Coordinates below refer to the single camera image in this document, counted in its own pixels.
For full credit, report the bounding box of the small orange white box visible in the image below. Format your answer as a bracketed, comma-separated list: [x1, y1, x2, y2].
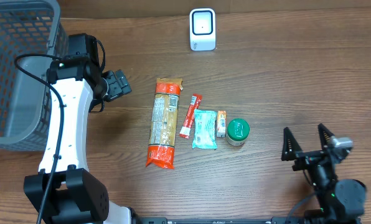
[216, 111, 227, 138]

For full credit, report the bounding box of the red white stick packet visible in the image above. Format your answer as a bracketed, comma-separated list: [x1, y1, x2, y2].
[179, 94, 202, 139]

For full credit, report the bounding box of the black cable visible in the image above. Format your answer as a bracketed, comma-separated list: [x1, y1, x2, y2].
[13, 53, 65, 224]
[286, 192, 317, 224]

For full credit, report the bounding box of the right black cable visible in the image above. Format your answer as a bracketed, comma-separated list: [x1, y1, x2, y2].
[286, 192, 317, 224]

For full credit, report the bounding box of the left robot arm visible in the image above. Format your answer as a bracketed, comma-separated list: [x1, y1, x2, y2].
[24, 34, 140, 224]

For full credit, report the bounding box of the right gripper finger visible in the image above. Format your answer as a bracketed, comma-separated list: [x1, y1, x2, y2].
[317, 123, 334, 148]
[281, 127, 302, 161]

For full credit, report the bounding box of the grey plastic mesh basket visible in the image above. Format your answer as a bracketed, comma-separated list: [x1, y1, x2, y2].
[0, 0, 68, 151]

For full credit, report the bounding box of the teal snack packet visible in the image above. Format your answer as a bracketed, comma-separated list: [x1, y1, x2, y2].
[192, 109, 217, 150]

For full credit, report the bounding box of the orange noodle packet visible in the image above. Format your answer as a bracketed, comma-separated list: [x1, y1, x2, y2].
[146, 78, 182, 169]

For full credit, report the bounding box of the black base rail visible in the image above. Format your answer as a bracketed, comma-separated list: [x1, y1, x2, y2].
[135, 217, 362, 224]

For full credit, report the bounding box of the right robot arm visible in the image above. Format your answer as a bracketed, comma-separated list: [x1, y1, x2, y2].
[281, 123, 367, 223]

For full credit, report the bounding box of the white barcode scanner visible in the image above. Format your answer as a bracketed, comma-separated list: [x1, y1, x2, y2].
[189, 8, 216, 51]

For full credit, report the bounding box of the left black cable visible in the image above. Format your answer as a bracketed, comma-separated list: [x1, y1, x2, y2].
[13, 53, 65, 224]

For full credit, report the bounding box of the green lid white jar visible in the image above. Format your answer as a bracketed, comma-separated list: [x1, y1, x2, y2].
[225, 118, 250, 146]

